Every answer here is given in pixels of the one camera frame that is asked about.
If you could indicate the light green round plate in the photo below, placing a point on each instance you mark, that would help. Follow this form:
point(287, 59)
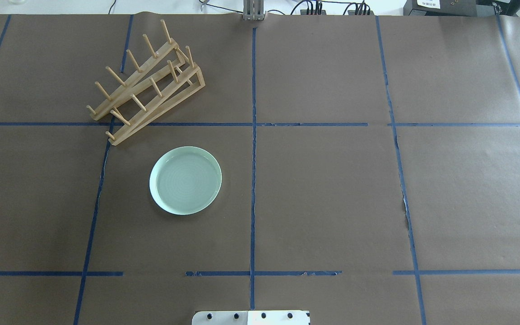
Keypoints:
point(185, 180)

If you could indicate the wooden dish rack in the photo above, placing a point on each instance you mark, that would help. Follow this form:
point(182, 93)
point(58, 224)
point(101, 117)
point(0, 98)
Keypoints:
point(167, 78)

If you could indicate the grey aluminium post bracket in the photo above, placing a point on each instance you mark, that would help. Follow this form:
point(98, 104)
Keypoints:
point(253, 10)

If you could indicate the white pedestal base plate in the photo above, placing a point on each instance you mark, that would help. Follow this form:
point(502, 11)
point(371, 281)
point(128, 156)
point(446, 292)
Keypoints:
point(253, 317)

